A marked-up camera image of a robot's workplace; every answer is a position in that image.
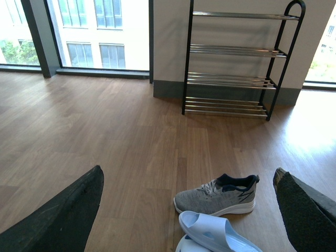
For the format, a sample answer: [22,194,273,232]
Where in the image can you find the grey sneaker navy collar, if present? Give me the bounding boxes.
[173,173,259,217]

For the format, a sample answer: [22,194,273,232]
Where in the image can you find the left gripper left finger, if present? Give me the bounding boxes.
[1,165,104,251]

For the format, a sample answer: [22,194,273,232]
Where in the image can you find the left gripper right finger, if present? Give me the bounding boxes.
[273,167,335,251]

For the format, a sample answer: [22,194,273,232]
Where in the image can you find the white slide sandal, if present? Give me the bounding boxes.
[179,211,261,251]
[175,235,210,252]

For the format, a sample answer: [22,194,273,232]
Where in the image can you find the black metal shoe rack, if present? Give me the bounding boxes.
[182,1,306,121]

